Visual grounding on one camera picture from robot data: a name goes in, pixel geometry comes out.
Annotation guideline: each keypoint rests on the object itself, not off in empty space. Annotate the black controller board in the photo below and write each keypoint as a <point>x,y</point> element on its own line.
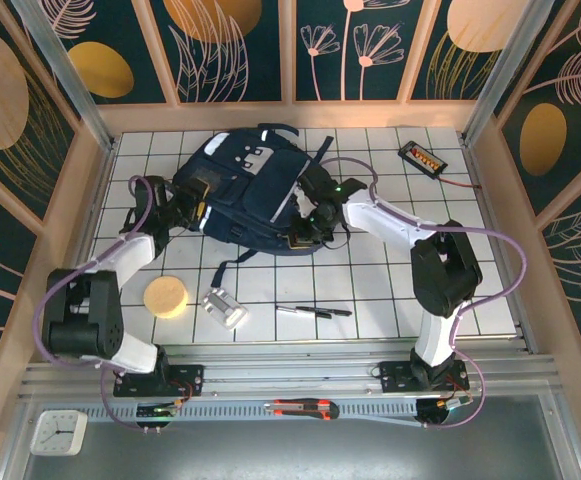
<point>432,412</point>
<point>155,412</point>

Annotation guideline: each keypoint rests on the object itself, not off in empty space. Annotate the silver black pen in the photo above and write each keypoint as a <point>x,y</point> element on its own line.
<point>290,310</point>

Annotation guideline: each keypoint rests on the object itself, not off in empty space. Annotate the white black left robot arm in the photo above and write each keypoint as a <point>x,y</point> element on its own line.
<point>90,310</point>

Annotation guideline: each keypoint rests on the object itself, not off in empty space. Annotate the navy blue backpack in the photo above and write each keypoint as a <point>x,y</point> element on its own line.
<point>250,200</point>

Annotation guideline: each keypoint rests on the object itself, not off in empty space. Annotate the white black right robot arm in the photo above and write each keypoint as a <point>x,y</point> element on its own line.
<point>445,270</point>

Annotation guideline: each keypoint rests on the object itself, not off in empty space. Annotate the aluminium corner post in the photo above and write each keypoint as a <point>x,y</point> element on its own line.
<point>70,75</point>
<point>507,75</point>

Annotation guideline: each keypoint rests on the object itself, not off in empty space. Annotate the silver metal hinge block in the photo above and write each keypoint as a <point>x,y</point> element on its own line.
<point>224,309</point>

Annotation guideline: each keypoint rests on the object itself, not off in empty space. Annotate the red black utility knife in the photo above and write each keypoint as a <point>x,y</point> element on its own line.
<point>305,408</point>

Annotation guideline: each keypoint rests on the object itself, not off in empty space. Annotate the white square clock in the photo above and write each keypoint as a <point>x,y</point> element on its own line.
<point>59,432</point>

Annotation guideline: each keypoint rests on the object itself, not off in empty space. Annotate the black marker pen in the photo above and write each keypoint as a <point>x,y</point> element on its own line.
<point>340,312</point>

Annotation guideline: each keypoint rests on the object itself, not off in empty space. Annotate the black charger board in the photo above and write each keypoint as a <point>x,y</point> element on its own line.
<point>424,159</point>

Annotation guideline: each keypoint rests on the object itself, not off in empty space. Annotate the aluminium front rail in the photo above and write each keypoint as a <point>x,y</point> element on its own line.
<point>290,372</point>

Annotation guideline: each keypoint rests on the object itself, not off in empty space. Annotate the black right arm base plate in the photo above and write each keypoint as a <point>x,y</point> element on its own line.
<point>395,377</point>

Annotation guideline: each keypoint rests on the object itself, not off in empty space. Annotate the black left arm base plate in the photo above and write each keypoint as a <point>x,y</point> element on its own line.
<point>190,380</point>

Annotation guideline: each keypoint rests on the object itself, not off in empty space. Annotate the round yellow sponge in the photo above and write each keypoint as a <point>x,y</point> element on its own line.
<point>166,296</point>

